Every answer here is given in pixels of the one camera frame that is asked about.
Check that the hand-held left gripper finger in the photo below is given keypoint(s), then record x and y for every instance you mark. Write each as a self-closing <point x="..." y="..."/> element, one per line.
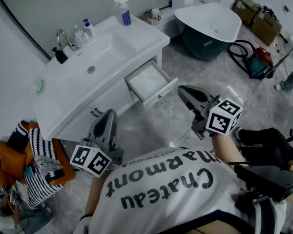
<point x="111" y="133"/>
<point x="95" y="133"/>

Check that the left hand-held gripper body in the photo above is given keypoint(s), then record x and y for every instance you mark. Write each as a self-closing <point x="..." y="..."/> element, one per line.
<point x="92" y="160"/>

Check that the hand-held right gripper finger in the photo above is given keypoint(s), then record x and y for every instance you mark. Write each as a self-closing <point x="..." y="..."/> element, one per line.
<point x="191" y="103"/>
<point x="196" y="92"/>

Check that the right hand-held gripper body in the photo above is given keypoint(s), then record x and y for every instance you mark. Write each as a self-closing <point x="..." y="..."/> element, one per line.
<point x="222" y="121"/>

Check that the white drawer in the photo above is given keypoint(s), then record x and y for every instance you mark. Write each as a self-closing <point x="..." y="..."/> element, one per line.
<point x="149" y="82"/>

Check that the person's right forearm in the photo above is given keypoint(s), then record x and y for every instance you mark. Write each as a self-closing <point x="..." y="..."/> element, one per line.
<point x="225" y="149"/>

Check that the orange sofa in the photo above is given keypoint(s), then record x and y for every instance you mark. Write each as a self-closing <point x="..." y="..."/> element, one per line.
<point x="69" y="172"/>

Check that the grey patterned cushion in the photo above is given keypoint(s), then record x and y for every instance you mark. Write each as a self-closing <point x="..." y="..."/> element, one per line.
<point x="48" y="169"/>

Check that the black office chair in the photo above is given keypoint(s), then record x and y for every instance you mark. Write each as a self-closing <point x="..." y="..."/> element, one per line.
<point x="263" y="140"/>

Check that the white sink vanity cabinet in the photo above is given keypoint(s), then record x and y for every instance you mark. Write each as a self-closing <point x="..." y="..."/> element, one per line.
<point x="70" y="86"/>

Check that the black white striped blanket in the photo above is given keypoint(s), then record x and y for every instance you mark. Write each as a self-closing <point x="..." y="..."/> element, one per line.
<point x="39" y="142"/>

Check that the green and red vacuum cleaner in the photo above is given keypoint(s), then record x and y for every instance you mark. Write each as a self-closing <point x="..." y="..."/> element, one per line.
<point x="258" y="62"/>

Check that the white and green bathtub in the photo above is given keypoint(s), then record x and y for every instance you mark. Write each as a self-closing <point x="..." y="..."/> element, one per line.
<point x="210" y="21"/>

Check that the black backpack box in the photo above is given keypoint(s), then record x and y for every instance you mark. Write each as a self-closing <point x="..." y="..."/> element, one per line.
<point x="268" y="179"/>

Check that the black white knitted cushion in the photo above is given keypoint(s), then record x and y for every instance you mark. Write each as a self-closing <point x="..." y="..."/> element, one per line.
<point x="17" y="138"/>

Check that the orange cushion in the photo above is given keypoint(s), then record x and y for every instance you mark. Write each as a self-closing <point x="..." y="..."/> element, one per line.
<point x="2" y="177"/>
<point x="12" y="155"/>

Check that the person's white printed t-shirt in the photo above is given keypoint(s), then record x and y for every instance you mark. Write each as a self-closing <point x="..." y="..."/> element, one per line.
<point x="166" y="199"/>

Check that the black soap dispenser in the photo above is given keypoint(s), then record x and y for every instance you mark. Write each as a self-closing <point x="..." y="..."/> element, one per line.
<point x="61" y="56"/>

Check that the white paper cup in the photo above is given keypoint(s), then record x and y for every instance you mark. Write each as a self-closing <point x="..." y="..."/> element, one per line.
<point x="155" y="16"/>

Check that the metal vacuum wand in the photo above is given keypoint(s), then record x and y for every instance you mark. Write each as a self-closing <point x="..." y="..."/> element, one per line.
<point x="283" y="57"/>

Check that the brown cardboard box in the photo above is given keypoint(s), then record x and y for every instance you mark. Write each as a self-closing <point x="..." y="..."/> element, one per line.
<point x="266" y="28"/>
<point x="245" y="8"/>

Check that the chrome faucet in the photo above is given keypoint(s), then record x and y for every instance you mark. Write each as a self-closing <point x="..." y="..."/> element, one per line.
<point x="68" y="39"/>

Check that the clear plastic bottle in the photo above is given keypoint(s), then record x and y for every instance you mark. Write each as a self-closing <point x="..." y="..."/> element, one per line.
<point x="78" y="35"/>

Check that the white pump bottle blue cap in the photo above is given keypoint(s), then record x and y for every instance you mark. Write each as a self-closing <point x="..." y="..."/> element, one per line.
<point x="89" y="30"/>

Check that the blue striped spray bottle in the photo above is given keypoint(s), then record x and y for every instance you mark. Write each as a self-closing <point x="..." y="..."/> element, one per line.
<point x="125" y="16"/>

